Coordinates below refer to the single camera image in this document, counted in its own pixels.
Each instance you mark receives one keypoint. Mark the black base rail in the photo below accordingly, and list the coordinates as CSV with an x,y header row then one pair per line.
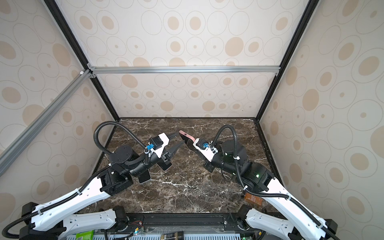
x,y
183,223

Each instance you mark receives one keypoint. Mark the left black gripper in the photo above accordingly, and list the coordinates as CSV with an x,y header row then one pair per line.
x,y
170,153

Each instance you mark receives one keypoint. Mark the silver aluminium back rail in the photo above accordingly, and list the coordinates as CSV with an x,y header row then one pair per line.
x,y
185,70

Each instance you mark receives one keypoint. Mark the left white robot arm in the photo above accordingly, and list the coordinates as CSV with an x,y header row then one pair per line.
x,y
55,220

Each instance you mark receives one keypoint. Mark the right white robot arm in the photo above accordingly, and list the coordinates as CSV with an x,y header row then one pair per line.
x,y
226,153

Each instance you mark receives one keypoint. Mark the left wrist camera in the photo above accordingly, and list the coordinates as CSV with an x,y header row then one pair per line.
x,y
158,142

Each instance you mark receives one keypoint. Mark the silver aluminium left rail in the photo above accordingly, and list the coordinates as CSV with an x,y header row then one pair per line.
x,y
27,136

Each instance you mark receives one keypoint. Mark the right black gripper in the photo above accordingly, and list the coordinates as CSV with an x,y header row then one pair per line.
x,y
206,164

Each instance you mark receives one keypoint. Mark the purple smartphone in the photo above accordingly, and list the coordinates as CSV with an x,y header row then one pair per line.
x,y
192,148

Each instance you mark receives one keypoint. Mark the green packet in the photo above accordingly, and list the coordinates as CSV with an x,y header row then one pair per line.
x,y
85,235

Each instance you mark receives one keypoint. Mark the silver aluminium rail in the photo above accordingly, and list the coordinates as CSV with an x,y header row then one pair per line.
x,y
27,136
185,70

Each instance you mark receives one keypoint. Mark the dark bottle at front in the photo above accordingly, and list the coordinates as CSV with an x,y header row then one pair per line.
x,y
173,236

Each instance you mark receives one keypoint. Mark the amber bottle black cap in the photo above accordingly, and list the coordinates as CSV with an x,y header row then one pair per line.
x,y
251,199

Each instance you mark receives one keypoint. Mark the pink phone case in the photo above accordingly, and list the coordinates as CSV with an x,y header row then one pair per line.
x,y
188,139

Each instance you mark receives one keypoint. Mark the phone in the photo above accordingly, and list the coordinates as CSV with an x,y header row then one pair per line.
x,y
164,166
144,177

